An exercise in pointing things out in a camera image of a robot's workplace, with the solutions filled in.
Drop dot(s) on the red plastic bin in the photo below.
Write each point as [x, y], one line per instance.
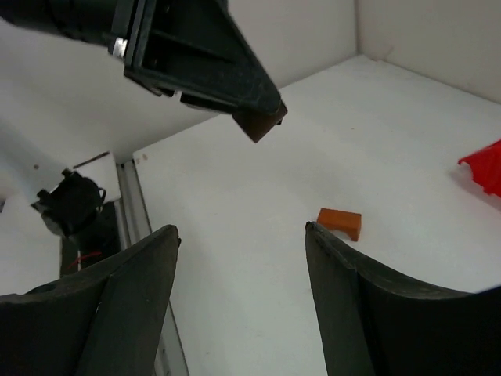
[485, 167]

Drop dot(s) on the aluminium front rail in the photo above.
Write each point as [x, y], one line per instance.
[157, 253]

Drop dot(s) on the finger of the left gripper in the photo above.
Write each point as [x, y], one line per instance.
[196, 48]

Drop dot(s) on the dark brown small block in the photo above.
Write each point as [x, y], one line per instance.
[256, 124]

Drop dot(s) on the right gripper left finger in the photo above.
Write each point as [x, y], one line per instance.
[81, 324]

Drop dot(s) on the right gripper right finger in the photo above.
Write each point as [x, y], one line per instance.
[374, 320]

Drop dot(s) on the orange arch wood block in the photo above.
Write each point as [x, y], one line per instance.
[349, 223]

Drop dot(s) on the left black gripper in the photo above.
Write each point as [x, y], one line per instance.
[82, 21]

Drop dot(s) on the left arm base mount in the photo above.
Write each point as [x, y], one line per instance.
[76, 212]

